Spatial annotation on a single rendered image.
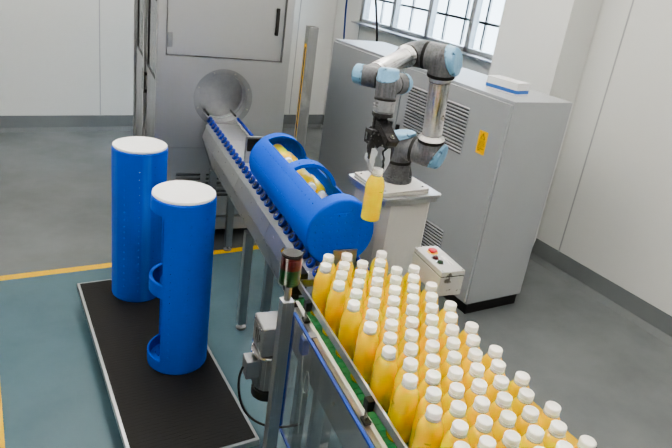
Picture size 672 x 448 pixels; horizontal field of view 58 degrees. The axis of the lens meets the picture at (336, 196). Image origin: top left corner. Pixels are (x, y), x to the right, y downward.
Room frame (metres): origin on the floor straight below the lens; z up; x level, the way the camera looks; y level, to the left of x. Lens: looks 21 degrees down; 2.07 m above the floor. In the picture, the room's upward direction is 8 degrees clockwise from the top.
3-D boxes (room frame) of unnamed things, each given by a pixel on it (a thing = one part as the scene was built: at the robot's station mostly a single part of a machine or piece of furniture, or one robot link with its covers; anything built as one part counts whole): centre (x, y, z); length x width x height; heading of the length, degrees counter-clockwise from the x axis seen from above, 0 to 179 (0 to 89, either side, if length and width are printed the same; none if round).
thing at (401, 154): (2.63, -0.26, 1.34); 0.13 x 0.12 x 0.14; 62
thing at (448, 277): (2.02, -0.41, 1.05); 0.20 x 0.10 x 0.10; 25
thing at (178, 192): (2.47, 0.67, 1.03); 0.28 x 0.28 x 0.01
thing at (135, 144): (3.02, 1.06, 1.03); 0.28 x 0.28 x 0.01
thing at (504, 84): (3.85, -0.97, 1.48); 0.24 x 0.12 x 0.08; 40
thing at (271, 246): (3.04, 0.38, 0.79); 2.17 x 0.29 x 0.34; 25
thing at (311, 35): (3.58, 0.27, 0.85); 0.06 x 0.06 x 1.70; 25
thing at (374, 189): (2.03, -0.13, 1.30); 0.07 x 0.07 x 0.18
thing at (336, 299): (1.75, -0.05, 0.99); 0.07 x 0.07 x 0.18
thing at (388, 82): (2.08, -0.12, 1.70); 0.09 x 0.08 x 0.11; 152
